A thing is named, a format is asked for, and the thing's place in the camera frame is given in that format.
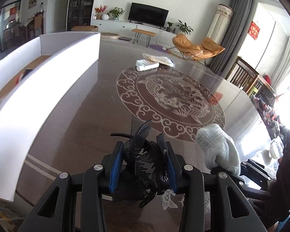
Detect green potted plant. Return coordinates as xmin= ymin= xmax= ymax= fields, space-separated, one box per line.
xmin=108 ymin=7 xmax=125 ymax=20
xmin=176 ymin=20 xmax=194 ymax=35

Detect orange rocking lounge chair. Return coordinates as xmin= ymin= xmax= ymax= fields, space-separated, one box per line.
xmin=172 ymin=34 xmax=225 ymax=61

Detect green potted plant right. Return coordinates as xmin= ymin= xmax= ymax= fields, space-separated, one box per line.
xmin=176 ymin=20 xmax=194 ymax=35

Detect black flat television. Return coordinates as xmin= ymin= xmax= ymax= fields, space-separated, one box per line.
xmin=128 ymin=3 xmax=169 ymax=27

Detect red flower vase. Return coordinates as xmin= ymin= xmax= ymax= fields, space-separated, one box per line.
xmin=94 ymin=5 xmax=108 ymax=19

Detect grey curtain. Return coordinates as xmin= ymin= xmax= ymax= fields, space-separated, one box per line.
xmin=210 ymin=0 xmax=253 ymax=78

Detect wooden dining chair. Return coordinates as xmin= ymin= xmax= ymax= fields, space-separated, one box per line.
xmin=226 ymin=57 xmax=261 ymax=95

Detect white tv cabinet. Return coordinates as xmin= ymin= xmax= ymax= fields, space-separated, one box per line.
xmin=90 ymin=19 xmax=176 ymax=45

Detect bag of cotton swabs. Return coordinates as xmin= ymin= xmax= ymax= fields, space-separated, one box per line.
xmin=141 ymin=53 xmax=175 ymax=68

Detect brown cardboard box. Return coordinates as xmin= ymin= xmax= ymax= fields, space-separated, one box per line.
xmin=71 ymin=26 xmax=98 ymax=32

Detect white medicine box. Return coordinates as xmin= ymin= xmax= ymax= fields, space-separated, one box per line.
xmin=136 ymin=59 xmax=160 ymax=72

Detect white knit beanie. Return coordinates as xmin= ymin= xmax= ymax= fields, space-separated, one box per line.
xmin=195 ymin=124 xmax=241 ymax=176

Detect dark glass display cabinet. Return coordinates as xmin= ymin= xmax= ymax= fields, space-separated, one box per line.
xmin=66 ymin=0 xmax=94 ymax=31

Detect green potted plant left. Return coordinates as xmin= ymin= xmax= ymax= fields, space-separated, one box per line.
xmin=108 ymin=7 xmax=125 ymax=20

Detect red paper window decoration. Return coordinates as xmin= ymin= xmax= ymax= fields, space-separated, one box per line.
xmin=248 ymin=21 xmax=260 ymax=40

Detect white cardboard storage box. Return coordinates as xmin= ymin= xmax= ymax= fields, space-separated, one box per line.
xmin=0 ymin=32 xmax=101 ymax=202

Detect round cat scratcher bed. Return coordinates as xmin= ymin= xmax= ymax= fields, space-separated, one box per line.
xmin=101 ymin=32 xmax=120 ymax=40

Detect purple round floor mat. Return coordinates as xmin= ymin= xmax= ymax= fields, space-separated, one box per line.
xmin=149 ymin=44 xmax=167 ymax=53

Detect wooden bench hairpin legs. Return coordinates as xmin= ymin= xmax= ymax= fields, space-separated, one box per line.
xmin=131 ymin=28 xmax=156 ymax=47

